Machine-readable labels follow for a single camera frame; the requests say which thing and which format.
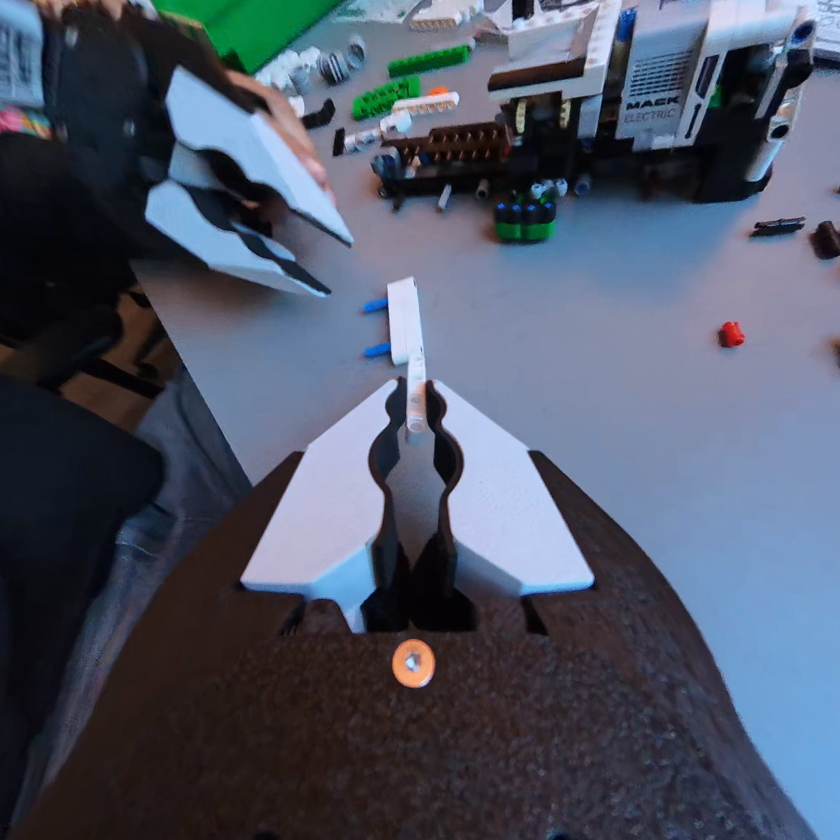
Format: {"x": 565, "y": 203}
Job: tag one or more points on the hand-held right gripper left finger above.
{"x": 315, "y": 512}

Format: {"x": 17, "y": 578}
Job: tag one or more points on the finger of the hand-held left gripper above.
{"x": 190, "y": 226}
{"x": 229, "y": 124}

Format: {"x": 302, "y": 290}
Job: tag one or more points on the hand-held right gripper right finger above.
{"x": 518, "y": 512}

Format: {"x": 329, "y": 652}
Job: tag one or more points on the thin white lego liftarm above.
{"x": 416, "y": 400}

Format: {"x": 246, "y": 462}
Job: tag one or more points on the thick white lego beam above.
{"x": 403, "y": 321}

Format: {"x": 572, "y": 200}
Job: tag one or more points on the black curved lego piece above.
{"x": 319, "y": 115}

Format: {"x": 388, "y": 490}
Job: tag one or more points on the short black lego bar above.
{"x": 338, "y": 142}

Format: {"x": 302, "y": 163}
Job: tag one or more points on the grey white lego axle connector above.
{"x": 364, "y": 140}

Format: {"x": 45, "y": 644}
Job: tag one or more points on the wide green lego beam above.
{"x": 384, "y": 98}

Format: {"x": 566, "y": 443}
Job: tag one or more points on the long white lego beam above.
{"x": 426, "y": 105}

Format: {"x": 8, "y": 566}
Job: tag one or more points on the narrow green lego beam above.
{"x": 430, "y": 61}

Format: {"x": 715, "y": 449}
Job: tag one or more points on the red lego piece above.
{"x": 730, "y": 334}

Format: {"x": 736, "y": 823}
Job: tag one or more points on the green black lego assembly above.
{"x": 525, "y": 220}

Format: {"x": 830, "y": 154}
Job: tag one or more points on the pile of small lego pieces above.
{"x": 778, "y": 226}

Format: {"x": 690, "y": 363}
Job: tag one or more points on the white lego truck model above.
{"x": 663, "y": 72}

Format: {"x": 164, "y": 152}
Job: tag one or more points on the person's left hand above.
{"x": 298, "y": 134}

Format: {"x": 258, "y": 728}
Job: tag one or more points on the green box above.
{"x": 256, "y": 26}

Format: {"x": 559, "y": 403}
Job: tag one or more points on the heap of white grey wheels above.
{"x": 315, "y": 65}

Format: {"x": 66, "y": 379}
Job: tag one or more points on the person's grey jeans leg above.
{"x": 164, "y": 499}

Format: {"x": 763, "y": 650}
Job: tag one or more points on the black office chair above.
{"x": 59, "y": 315}

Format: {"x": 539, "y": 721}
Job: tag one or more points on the person's black top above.
{"x": 59, "y": 525}

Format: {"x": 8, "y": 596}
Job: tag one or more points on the instruction booklet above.
{"x": 828, "y": 26}

